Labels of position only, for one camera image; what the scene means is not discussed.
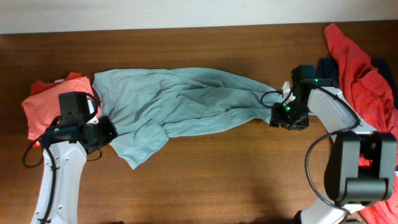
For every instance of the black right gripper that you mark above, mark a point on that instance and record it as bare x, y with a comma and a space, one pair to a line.
276, 116

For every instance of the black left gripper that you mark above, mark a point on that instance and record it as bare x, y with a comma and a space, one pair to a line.
111, 132

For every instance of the light blue t-shirt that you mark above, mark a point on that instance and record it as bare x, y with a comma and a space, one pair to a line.
150, 106

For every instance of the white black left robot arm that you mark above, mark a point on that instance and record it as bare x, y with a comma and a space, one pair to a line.
66, 144

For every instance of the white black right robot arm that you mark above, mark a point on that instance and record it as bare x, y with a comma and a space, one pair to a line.
361, 167

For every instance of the navy blue garment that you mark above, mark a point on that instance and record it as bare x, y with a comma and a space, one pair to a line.
328, 69

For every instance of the folded coral pink shirt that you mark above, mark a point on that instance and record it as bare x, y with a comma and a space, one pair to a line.
42, 108

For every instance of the folded red shirt underneath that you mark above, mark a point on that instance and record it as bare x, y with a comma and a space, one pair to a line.
39, 86

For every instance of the red crumpled garment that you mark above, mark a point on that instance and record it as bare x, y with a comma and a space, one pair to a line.
363, 86

